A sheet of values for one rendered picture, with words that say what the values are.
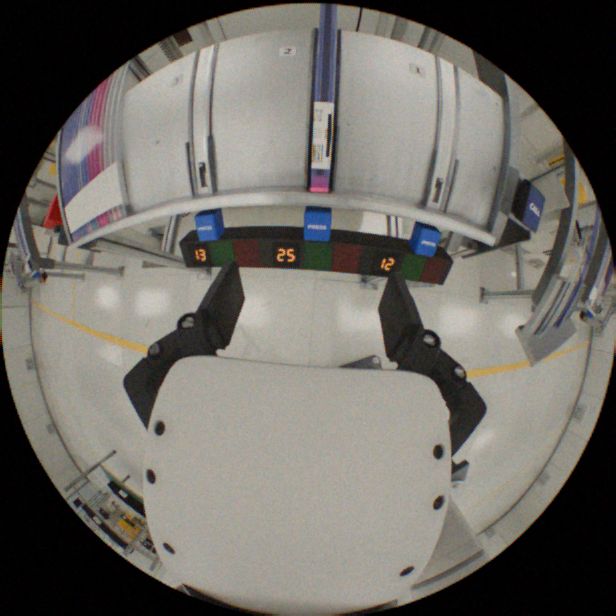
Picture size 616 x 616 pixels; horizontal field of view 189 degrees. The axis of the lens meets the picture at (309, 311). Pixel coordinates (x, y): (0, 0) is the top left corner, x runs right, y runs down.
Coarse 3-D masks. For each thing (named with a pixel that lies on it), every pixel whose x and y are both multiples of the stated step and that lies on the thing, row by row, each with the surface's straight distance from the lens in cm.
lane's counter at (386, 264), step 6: (378, 252) 24; (384, 252) 24; (390, 252) 24; (378, 258) 24; (384, 258) 24; (390, 258) 24; (396, 258) 24; (372, 264) 24; (378, 264) 24; (384, 264) 24; (390, 264) 25; (396, 264) 25; (372, 270) 25; (378, 270) 25; (384, 270) 25; (390, 270) 25
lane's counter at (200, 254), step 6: (192, 246) 27; (198, 246) 27; (204, 246) 26; (192, 252) 28; (198, 252) 27; (204, 252) 27; (192, 258) 28; (198, 258) 28; (204, 258) 27; (192, 264) 29; (198, 264) 28; (204, 264) 28; (210, 264) 27
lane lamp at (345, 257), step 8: (336, 248) 23; (344, 248) 23; (352, 248) 23; (360, 248) 23; (336, 256) 23; (344, 256) 23; (352, 256) 23; (336, 264) 24; (344, 264) 24; (352, 264) 24; (352, 272) 24
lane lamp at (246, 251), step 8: (240, 240) 24; (248, 240) 24; (256, 240) 23; (240, 248) 24; (248, 248) 24; (256, 248) 24; (240, 256) 25; (248, 256) 25; (256, 256) 24; (240, 264) 26; (248, 264) 25; (256, 264) 25
